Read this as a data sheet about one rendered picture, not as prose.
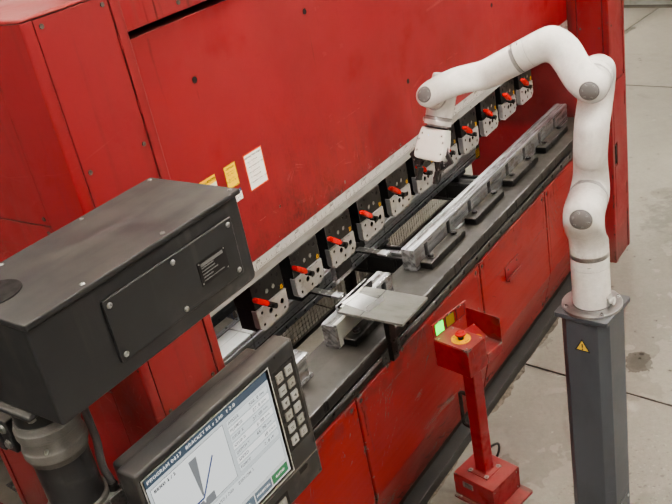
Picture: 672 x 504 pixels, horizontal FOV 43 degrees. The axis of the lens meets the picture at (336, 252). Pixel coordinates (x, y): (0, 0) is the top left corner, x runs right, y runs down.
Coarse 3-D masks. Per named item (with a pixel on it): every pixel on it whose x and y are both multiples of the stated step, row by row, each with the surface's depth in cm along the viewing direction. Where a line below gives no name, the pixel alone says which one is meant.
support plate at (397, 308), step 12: (372, 288) 309; (384, 300) 300; (396, 300) 298; (408, 300) 297; (420, 300) 295; (348, 312) 297; (360, 312) 296; (372, 312) 294; (384, 312) 293; (396, 312) 291; (408, 312) 290; (396, 324) 286
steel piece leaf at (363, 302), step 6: (360, 294) 306; (354, 300) 303; (360, 300) 302; (366, 300) 302; (372, 300) 301; (378, 300) 298; (354, 306) 300; (360, 306) 299; (366, 306) 298; (372, 306) 296
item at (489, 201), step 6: (498, 192) 384; (486, 198) 381; (492, 198) 380; (498, 198) 382; (480, 204) 377; (486, 204) 376; (492, 204) 377; (480, 210) 371; (486, 210) 373; (468, 216) 368; (474, 216) 367; (480, 216) 369; (468, 222) 368; (474, 222) 366
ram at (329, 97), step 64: (256, 0) 241; (320, 0) 265; (384, 0) 295; (448, 0) 332; (512, 0) 379; (192, 64) 224; (256, 64) 244; (320, 64) 269; (384, 64) 300; (448, 64) 338; (192, 128) 227; (256, 128) 248; (320, 128) 273; (384, 128) 305; (256, 192) 251; (320, 192) 278; (256, 256) 255
